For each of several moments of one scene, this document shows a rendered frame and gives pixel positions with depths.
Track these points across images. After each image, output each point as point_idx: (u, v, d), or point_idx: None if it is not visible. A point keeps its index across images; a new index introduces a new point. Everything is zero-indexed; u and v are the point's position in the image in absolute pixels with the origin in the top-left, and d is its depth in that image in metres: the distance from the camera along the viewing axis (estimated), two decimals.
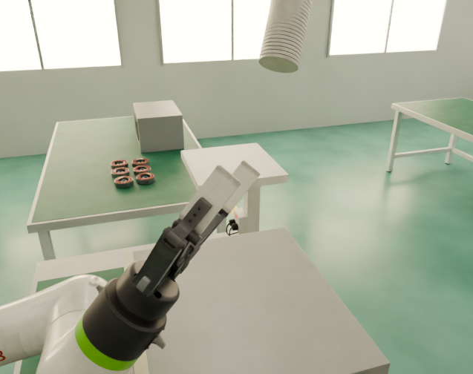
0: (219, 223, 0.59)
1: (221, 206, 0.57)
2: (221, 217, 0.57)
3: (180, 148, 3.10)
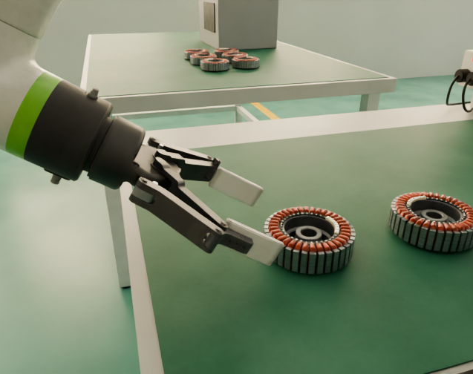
0: None
1: (212, 175, 0.56)
2: (203, 180, 0.55)
3: (270, 46, 2.21)
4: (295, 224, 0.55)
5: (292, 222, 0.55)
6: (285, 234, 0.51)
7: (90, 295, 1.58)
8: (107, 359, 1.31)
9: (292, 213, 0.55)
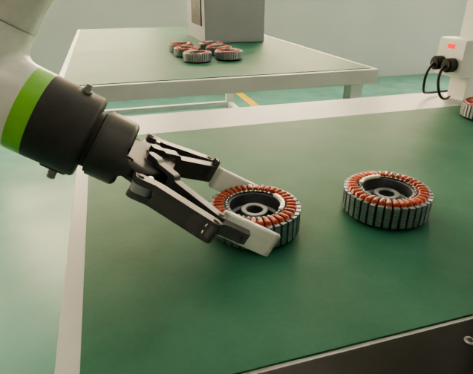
0: None
1: (212, 175, 0.56)
2: (201, 179, 0.55)
3: (258, 39, 2.19)
4: (243, 202, 0.54)
5: (239, 199, 0.54)
6: (228, 209, 0.50)
7: None
8: None
9: (240, 190, 0.54)
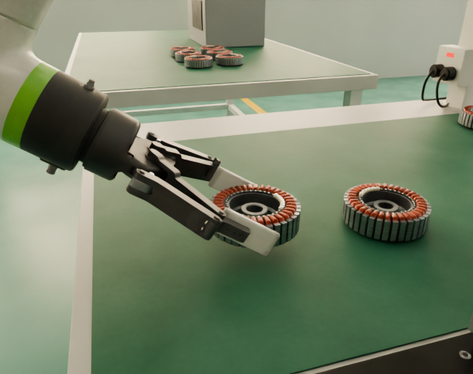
0: None
1: (212, 175, 0.56)
2: (201, 179, 0.55)
3: (258, 43, 2.21)
4: (243, 202, 0.54)
5: (239, 199, 0.54)
6: (228, 208, 0.50)
7: (73, 292, 1.58)
8: None
9: (240, 190, 0.54)
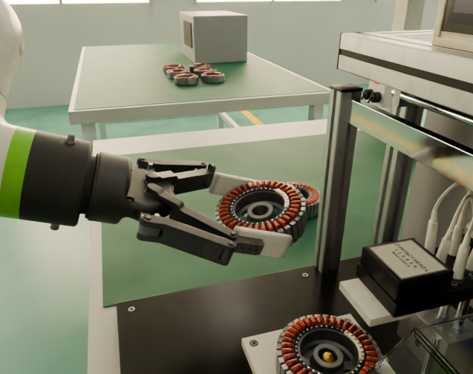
0: None
1: (211, 181, 0.55)
2: (201, 188, 0.55)
3: (241, 59, 2.50)
4: (246, 202, 0.54)
5: (243, 202, 0.54)
6: (235, 218, 0.50)
7: (80, 274, 1.88)
8: None
9: (242, 191, 0.54)
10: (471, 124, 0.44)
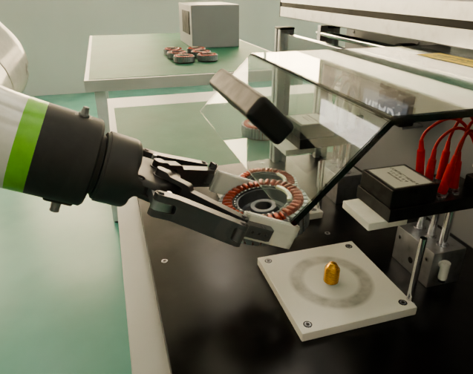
0: None
1: (211, 179, 0.55)
2: (202, 186, 0.54)
3: (234, 44, 2.79)
4: (248, 200, 0.54)
5: (244, 199, 0.54)
6: (240, 210, 0.50)
7: (92, 226, 2.16)
8: (103, 261, 1.89)
9: (243, 189, 0.54)
10: (352, 41, 0.73)
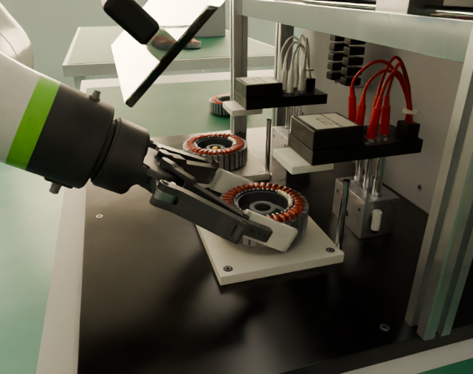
0: None
1: (212, 177, 0.55)
2: (203, 182, 0.54)
3: (220, 34, 2.78)
4: (247, 201, 0.54)
5: (243, 199, 0.54)
6: (240, 209, 0.50)
7: None
8: None
9: (243, 190, 0.54)
10: (301, 1, 0.72)
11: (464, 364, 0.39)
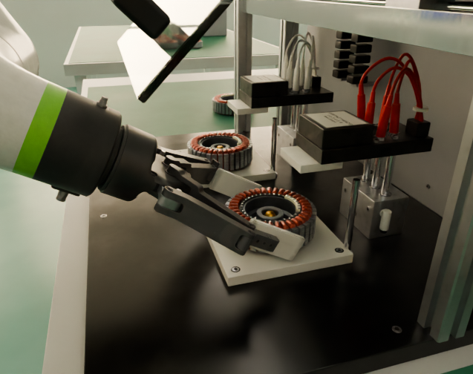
0: None
1: (212, 177, 0.55)
2: (203, 183, 0.54)
3: (221, 33, 2.77)
4: (254, 206, 0.54)
5: (250, 205, 0.53)
6: (247, 215, 0.49)
7: None
8: None
9: (250, 195, 0.54)
10: None
11: None
